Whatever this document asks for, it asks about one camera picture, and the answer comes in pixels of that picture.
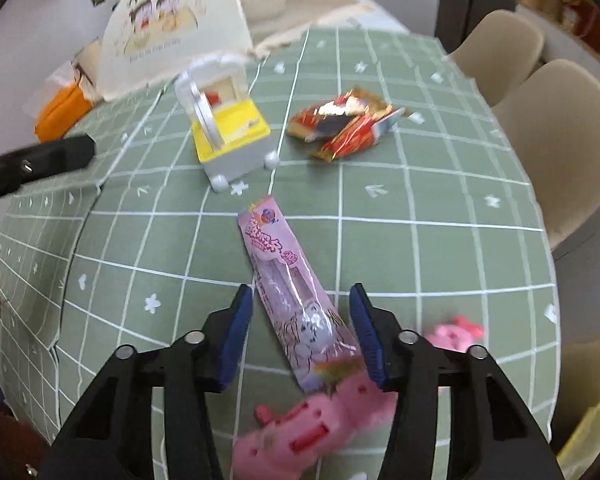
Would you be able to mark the red snack packet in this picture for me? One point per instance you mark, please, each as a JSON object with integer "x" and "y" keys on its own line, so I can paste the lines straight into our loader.
{"x": 360, "y": 135}

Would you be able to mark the printed mesh food cover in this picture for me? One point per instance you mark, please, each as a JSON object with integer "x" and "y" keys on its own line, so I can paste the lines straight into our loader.
{"x": 175, "y": 25}

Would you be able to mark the pink long candy packet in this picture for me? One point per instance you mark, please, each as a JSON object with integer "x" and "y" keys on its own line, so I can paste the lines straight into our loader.
{"x": 290, "y": 285}

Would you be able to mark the beige dining chair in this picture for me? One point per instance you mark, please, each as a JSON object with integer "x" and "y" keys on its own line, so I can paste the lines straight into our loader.
{"x": 565, "y": 145}
{"x": 505, "y": 50}

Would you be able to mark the green checked tablecloth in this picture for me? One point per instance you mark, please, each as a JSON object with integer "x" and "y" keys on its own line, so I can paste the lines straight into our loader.
{"x": 430, "y": 220}

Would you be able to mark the dark foil snack wrapper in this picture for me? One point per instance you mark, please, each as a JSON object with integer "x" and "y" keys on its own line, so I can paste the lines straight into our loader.
{"x": 330, "y": 115}

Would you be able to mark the small pink toy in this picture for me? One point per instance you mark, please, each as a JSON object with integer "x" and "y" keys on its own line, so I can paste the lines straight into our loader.
{"x": 455, "y": 332}

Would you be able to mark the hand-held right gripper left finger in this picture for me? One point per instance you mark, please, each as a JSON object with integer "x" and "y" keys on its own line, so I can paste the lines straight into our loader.
{"x": 235, "y": 340}

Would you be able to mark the orange paper bag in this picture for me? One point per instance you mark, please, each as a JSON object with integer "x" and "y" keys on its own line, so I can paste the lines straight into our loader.
{"x": 60, "y": 112}

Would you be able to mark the yellow toy claw machine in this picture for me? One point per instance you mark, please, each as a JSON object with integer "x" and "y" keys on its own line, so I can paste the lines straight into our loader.
{"x": 227, "y": 125}

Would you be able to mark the pink toy pig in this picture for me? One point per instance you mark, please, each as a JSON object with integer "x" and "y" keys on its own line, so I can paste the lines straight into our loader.
{"x": 320, "y": 420}

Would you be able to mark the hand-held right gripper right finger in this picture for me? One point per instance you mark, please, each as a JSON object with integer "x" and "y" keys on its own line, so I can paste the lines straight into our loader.
{"x": 370, "y": 340}

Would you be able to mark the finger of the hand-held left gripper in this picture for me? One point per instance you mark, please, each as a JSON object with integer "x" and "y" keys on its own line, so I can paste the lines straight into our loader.
{"x": 40, "y": 162}

